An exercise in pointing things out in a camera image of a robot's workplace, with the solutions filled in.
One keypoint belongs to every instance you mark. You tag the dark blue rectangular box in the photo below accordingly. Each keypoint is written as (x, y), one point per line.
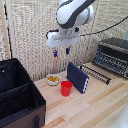
(76, 77)

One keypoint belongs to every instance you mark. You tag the plate with yellow food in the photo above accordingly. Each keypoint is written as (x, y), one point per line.
(53, 82)

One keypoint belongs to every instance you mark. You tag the black fabric storage box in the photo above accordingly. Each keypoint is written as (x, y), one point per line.
(18, 96)

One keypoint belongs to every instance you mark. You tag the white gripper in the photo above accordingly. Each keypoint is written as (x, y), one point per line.
(61, 39)

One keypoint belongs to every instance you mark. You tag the black toaster oven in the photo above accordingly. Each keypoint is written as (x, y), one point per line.
(113, 56)

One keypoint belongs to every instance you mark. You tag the yellow food pieces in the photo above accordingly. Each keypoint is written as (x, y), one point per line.
(53, 78)

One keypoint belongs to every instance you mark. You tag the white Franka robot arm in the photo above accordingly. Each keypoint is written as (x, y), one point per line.
(71, 11)

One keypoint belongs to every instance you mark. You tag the red plastic cup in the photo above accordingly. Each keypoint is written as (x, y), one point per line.
(66, 88)

